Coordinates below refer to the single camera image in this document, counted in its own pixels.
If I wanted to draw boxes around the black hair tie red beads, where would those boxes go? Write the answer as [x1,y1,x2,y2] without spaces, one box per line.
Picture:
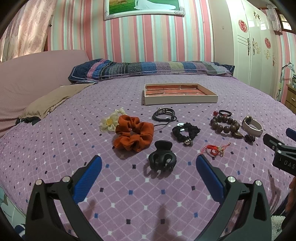
[213,110,232,117]

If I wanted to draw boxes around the brown wooden bead bracelet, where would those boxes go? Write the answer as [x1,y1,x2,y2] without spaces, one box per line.
[210,114,245,140]

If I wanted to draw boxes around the red knotted cord charm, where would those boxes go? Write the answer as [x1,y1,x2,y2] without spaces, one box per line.
[201,143,231,157]

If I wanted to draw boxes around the black scrunchie with bell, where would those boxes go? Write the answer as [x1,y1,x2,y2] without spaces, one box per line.
[172,123,200,146]

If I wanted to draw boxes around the black hair claw clip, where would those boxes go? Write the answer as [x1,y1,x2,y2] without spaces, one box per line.
[148,140,177,172]

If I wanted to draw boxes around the cream flower scrunchie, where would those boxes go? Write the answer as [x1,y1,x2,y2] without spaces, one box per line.
[99,108,126,132]

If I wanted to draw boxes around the orange fabric scrunchie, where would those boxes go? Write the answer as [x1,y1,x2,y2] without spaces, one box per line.
[113,115,154,152]

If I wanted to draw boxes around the black leather cord bracelet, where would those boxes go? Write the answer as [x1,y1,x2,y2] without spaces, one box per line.
[151,107,178,123]

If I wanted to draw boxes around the brick-pattern jewelry tray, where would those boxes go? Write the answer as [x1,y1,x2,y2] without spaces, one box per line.
[144,83,218,105]

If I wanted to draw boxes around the person's right hand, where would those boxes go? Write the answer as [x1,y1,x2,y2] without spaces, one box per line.
[285,177,296,213]

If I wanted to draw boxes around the wooden nightstand drawers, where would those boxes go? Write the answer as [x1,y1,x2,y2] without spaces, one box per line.
[285,84,296,114]

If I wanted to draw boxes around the white wardrobe with decals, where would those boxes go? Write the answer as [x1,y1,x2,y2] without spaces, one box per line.
[226,1,278,96]

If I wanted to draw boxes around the tan folded blanket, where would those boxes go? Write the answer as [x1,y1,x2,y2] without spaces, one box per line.
[16,83,93,125]

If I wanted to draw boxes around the purple diamond-pattern bedspread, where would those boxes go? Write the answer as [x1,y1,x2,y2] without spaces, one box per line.
[1,75,295,240]

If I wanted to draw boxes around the pink headboard cushion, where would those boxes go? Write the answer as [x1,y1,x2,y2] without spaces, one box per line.
[1,50,89,136]

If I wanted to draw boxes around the patchwork striped pillow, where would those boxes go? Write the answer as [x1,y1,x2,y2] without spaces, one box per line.
[68,59,235,84]

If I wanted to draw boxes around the pink floral curtain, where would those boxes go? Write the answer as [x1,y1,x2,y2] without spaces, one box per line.
[1,0,57,63]

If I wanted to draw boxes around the framed wedding picture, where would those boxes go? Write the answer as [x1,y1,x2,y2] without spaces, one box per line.
[104,0,186,20]

